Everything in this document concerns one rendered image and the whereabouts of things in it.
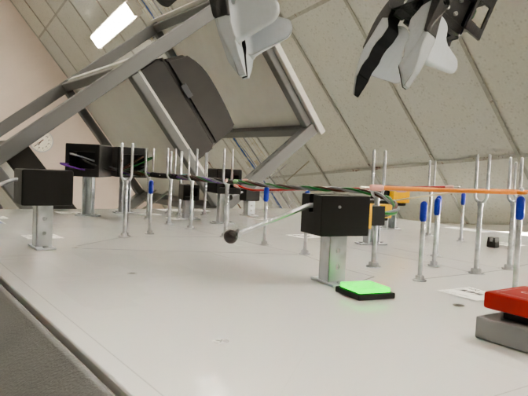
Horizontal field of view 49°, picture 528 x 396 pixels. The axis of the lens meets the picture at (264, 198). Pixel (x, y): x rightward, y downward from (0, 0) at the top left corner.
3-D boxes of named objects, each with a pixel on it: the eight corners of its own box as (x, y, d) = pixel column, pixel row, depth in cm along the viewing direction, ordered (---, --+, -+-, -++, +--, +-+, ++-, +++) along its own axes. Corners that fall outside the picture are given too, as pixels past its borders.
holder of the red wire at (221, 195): (219, 218, 126) (221, 168, 125) (240, 225, 113) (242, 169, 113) (196, 218, 124) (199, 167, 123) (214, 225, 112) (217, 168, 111)
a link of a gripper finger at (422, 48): (461, 100, 56) (471, 30, 60) (418, 68, 54) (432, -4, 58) (436, 112, 59) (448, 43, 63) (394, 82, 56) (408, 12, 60)
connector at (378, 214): (331, 223, 61) (331, 203, 61) (369, 221, 63) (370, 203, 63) (346, 226, 59) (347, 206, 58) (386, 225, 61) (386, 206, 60)
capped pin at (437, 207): (441, 266, 73) (445, 198, 73) (430, 266, 73) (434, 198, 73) (436, 265, 75) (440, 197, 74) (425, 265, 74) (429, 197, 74)
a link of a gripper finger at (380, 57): (386, 117, 66) (434, 46, 65) (347, 90, 64) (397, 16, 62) (375, 111, 69) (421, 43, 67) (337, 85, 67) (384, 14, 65)
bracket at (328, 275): (309, 278, 62) (312, 231, 61) (329, 277, 63) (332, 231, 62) (332, 287, 57) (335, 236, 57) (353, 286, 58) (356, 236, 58)
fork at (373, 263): (370, 268, 70) (377, 149, 69) (362, 265, 71) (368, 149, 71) (384, 268, 71) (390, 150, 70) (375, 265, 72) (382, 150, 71)
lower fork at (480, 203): (487, 274, 69) (495, 154, 69) (478, 275, 68) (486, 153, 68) (473, 271, 71) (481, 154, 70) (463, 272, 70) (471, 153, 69)
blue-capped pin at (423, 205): (409, 279, 63) (414, 200, 63) (420, 279, 64) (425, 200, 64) (418, 282, 62) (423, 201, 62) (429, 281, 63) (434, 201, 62)
